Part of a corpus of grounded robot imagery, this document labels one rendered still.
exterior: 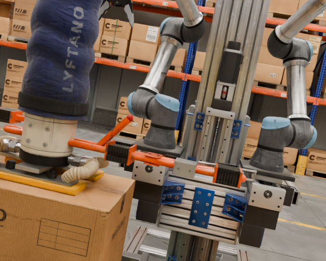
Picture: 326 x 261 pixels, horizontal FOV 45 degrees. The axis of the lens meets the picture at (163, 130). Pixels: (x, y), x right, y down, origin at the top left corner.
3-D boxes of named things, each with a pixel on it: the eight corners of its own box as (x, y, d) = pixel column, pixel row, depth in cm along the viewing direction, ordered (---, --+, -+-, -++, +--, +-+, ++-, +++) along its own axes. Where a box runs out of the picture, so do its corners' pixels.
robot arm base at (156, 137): (146, 140, 192) (150, 120, 191) (176, 146, 190) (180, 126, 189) (140, 144, 177) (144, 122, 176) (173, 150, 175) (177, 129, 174)
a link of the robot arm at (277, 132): (251, 142, 180) (258, 112, 178) (275, 145, 185) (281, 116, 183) (267, 147, 169) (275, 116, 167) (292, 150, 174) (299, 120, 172)
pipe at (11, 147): (-25, 159, 122) (-22, 142, 122) (16, 148, 147) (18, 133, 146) (79, 183, 118) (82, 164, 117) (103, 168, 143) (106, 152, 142)
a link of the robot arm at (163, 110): (165, 127, 174) (171, 96, 172) (142, 120, 182) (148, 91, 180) (180, 127, 183) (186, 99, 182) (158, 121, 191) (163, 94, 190)
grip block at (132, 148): (102, 160, 124) (105, 142, 124) (110, 156, 134) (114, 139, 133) (128, 166, 123) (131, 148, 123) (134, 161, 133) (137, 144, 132)
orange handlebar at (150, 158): (-31, 127, 132) (-30, 116, 131) (15, 120, 162) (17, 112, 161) (246, 187, 120) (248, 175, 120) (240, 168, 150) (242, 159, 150)
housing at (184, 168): (171, 174, 123) (174, 160, 122) (174, 170, 130) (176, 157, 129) (193, 179, 122) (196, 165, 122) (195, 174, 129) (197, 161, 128)
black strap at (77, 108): (2, 103, 120) (4, 90, 120) (37, 101, 143) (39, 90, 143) (72, 117, 118) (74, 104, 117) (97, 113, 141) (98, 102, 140)
